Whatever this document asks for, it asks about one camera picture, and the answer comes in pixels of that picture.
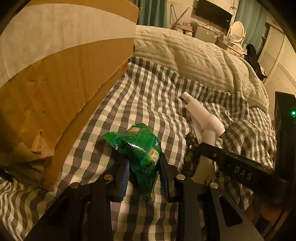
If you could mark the cream knitted blanket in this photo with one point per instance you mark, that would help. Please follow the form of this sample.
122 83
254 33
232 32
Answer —
203 62

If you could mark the teal green curtain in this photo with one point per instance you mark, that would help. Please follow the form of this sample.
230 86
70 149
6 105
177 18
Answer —
153 12

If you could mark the white handheld hair dryer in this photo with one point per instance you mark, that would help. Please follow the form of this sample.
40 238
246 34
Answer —
207 128

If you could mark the green snack bag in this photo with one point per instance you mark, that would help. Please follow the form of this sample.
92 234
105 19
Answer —
142 148

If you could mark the large brown cardboard box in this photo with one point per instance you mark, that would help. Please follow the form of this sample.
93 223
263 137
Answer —
58 61

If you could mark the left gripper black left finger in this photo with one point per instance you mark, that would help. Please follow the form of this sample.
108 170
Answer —
83 212

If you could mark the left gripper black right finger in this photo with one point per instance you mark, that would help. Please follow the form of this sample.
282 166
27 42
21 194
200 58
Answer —
205 212

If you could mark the black clothes on chair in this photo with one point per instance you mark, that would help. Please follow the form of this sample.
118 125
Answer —
252 58

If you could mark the black wall television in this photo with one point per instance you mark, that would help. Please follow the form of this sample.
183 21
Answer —
213 13

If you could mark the grey small cabinet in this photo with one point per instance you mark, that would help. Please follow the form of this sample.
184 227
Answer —
203 33

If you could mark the grey white checkered bedsheet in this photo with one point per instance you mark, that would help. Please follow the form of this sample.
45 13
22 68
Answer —
149 94

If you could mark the white dressing table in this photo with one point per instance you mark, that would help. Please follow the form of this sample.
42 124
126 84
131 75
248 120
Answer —
230 48

